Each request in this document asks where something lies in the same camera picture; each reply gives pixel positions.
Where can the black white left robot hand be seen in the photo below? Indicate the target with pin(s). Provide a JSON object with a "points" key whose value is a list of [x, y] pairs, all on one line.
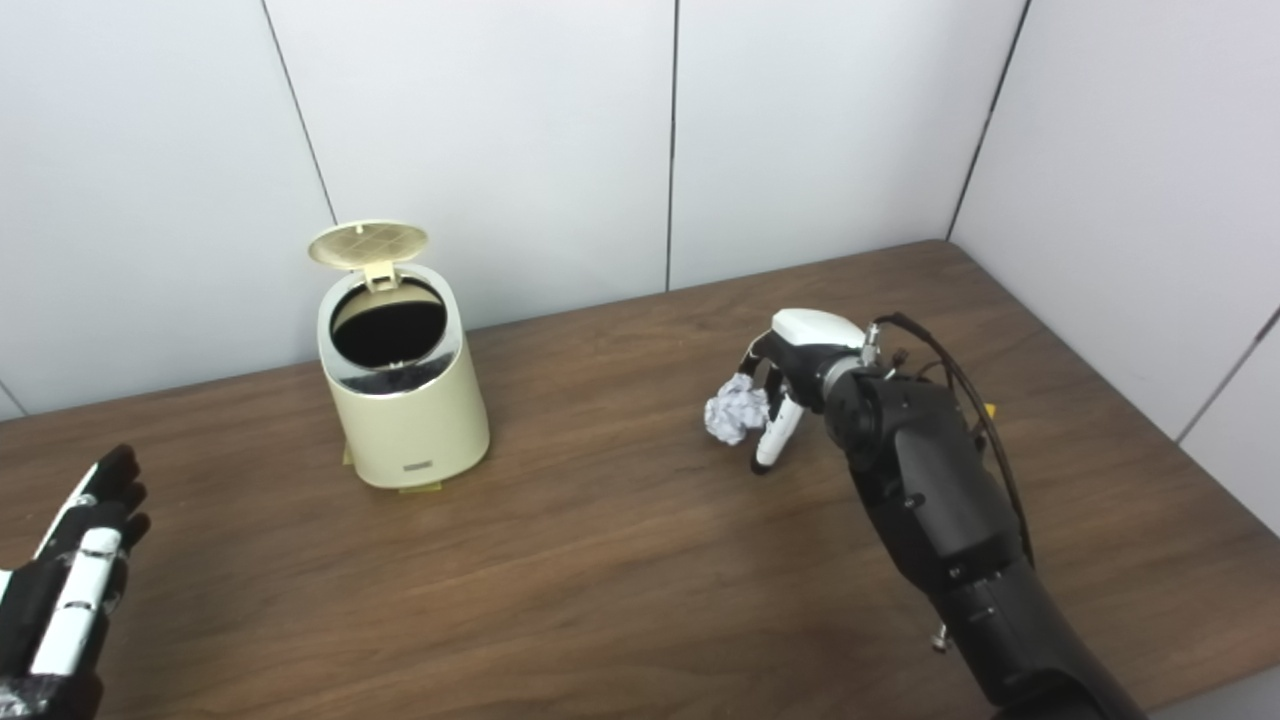
{"points": [[70, 590]]}

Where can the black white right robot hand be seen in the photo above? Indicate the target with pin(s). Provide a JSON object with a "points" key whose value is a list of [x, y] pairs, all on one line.
{"points": [[815, 340]]}

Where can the white paper ball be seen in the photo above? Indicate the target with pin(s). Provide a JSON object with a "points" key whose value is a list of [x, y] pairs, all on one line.
{"points": [[733, 410]]}

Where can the cream-colored bin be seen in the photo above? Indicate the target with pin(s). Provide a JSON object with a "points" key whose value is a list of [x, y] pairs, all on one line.
{"points": [[410, 420]]}

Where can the round cream bin lid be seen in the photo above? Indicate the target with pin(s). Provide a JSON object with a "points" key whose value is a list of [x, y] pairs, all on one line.
{"points": [[367, 243]]}

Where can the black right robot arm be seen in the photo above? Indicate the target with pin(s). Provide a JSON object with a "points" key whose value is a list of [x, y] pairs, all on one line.
{"points": [[930, 490]]}

